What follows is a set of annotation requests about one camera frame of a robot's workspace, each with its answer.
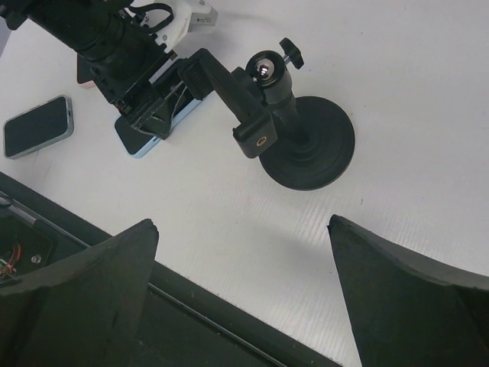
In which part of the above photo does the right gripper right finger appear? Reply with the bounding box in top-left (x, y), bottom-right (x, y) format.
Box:
top-left (328, 215), bottom-right (488, 366)

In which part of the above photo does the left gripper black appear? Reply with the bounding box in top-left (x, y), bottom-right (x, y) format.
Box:
top-left (87, 37), bottom-right (179, 140)

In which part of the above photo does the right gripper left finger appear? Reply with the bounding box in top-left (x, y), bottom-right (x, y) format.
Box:
top-left (1, 219), bottom-right (159, 366)

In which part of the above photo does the light blue case phone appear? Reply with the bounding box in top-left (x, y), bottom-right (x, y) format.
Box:
top-left (114, 59), bottom-right (200, 158)

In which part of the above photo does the black round base phone stand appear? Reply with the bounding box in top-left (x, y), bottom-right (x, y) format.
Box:
top-left (178, 37), bottom-right (355, 191)

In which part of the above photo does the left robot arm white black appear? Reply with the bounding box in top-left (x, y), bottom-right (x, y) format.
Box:
top-left (1, 1), bottom-right (174, 140)

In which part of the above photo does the pink case phone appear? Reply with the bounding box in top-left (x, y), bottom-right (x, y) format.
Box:
top-left (76, 55), bottom-right (96, 89)

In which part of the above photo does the green case phone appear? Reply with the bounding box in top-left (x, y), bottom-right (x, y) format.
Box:
top-left (3, 95), bottom-right (75, 159)

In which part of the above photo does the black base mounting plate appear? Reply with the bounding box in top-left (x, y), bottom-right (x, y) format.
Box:
top-left (1, 175), bottom-right (332, 366)

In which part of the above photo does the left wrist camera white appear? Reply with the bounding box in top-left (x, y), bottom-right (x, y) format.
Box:
top-left (125, 1), bottom-right (219, 51)

